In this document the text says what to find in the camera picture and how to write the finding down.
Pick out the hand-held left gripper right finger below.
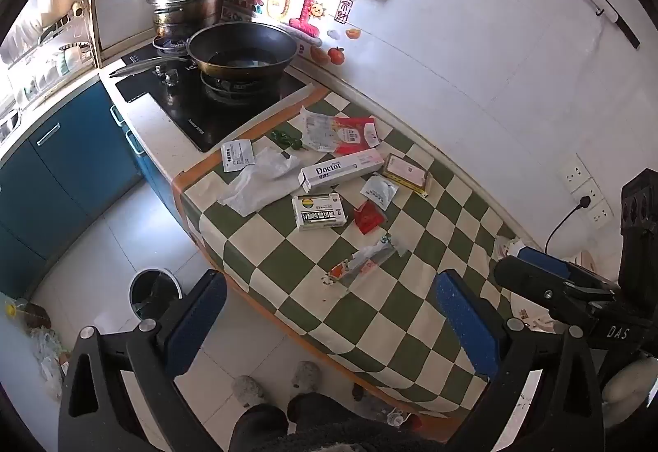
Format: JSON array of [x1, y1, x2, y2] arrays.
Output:
[[434, 269, 606, 452]]

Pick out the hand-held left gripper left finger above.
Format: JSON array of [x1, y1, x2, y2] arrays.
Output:
[[58, 269, 228, 452]]

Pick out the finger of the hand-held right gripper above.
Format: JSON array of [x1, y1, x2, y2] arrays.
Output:
[[517, 246, 619, 290], [494, 255, 614, 313]]

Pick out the red and clear plastic bag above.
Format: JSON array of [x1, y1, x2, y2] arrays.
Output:
[[299, 107, 382, 153]]

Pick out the black trash bin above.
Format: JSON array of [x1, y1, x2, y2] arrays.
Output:
[[128, 268, 183, 322]]

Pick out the white crumpled paper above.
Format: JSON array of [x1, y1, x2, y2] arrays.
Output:
[[494, 235, 524, 258]]

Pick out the grey fluffy slipper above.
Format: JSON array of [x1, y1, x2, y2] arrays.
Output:
[[232, 376, 267, 409], [291, 361, 322, 399]]

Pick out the white round object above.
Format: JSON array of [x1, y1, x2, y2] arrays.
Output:
[[601, 354, 658, 406]]

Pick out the clear plastic wrapper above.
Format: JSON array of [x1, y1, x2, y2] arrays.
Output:
[[329, 236, 408, 284]]

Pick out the green checkered tablecloth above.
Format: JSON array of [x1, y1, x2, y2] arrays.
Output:
[[172, 87, 520, 417]]

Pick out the red crumpled wrapper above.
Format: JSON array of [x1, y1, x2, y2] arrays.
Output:
[[354, 202, 387, 234]]

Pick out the person's dark trouser legs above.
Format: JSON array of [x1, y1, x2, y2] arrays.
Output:
[[229, 393, 448, 452]]

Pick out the clear plastic bags heap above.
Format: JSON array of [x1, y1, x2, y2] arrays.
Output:
[[23, 323, 70, 399]]

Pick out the crumpled white plastic bag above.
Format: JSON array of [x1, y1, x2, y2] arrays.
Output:
[[218, 147, 301, 216]]

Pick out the white sachet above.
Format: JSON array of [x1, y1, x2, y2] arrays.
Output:
[[360, 175, 399, 210]]

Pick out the pink and gold box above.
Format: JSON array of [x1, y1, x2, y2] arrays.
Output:
[[383, 154, 431, 198]]

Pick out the green and white medicine box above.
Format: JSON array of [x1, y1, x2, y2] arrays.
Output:
[[292, 192, 348, 232]]

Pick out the small white printed packet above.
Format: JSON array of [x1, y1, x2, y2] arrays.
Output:
[[221, 141, 256, 172]]

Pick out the blue drawer front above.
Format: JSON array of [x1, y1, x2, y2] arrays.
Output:
[[109, 105, 170, 206]]

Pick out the white toothpaste box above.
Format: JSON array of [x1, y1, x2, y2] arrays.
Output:
[[299, 148, 385, 193]]

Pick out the green candy wrapper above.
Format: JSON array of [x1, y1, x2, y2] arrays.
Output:
[[271, 128, 305, 153]]

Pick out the blue kitchen cabinet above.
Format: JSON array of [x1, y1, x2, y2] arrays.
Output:
[[0, 82, 142, 273]]

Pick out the black gas stove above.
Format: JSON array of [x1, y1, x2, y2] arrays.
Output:
[[116, 46, 309, 153]]

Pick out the black frying pan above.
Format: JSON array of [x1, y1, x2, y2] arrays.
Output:
[[109, 23, 299, 79]]

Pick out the dish rack with bowls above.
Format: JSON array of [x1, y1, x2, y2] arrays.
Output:
[[7, 28, 96, 108]]

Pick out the black plug and cable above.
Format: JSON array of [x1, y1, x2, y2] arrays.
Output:
[[545, 195, 592, 252]]

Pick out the white wall socket panel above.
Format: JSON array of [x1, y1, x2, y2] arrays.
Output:
[[562, 154, 615, 228]]

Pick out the pink stick wall sticker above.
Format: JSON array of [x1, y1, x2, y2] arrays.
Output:
[[289, 0, 324, 35]]

